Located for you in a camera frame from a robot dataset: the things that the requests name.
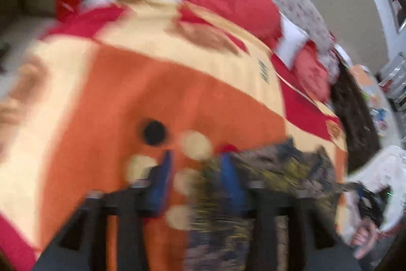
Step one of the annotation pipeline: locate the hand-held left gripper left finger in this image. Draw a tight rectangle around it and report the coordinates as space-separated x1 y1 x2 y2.
32 150 174 271

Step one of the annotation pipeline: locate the white square pillow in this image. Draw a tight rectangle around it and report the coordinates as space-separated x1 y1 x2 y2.
274 15 310 68

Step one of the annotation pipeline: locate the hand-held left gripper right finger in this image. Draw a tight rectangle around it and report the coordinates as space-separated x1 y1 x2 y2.
220 153 362 271

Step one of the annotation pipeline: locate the pile of colourful packets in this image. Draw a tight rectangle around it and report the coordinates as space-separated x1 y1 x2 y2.
352 65 394 135

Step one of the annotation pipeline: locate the metal wire rack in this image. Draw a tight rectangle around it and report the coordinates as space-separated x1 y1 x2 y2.
377 55 406 98

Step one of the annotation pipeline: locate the white padded chair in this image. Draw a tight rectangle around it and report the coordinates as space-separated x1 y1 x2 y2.
346 146 406 233

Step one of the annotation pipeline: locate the red bag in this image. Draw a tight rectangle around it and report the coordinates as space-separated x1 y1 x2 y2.
56 0 82 22

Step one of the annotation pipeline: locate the red orange printed blanket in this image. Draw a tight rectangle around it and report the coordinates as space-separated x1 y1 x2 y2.
0 0 349 271

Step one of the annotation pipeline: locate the red heart-shaped pillow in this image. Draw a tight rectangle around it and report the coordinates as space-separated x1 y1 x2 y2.
184 0 283 47
293 42 332 103

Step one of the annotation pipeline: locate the person's right hand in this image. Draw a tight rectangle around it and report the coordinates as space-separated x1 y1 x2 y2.
350 222 380 259

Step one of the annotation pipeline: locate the dark carved wooden cabinet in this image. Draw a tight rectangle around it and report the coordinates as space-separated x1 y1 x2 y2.
330 52 381 176

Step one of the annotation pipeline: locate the dark floral patterned shirt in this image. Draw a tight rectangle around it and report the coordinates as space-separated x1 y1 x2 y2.
185 138 359 271

